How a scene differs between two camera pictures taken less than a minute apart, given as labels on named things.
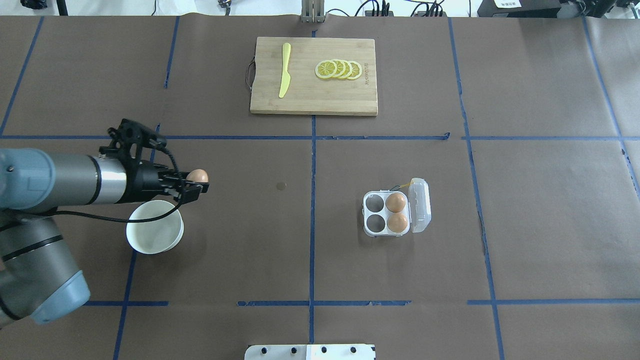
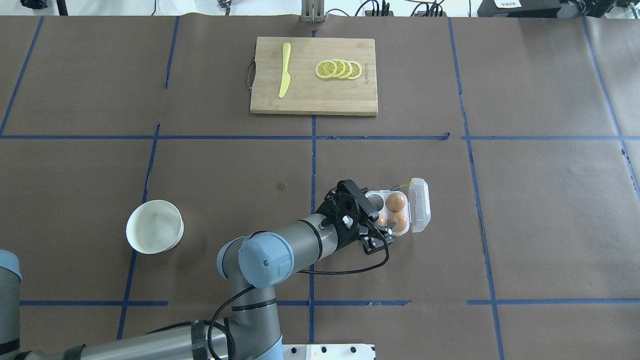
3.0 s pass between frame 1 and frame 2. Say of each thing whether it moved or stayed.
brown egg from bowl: moved
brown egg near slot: stayed
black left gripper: moved
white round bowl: stayed
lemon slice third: stayed
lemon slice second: stayed
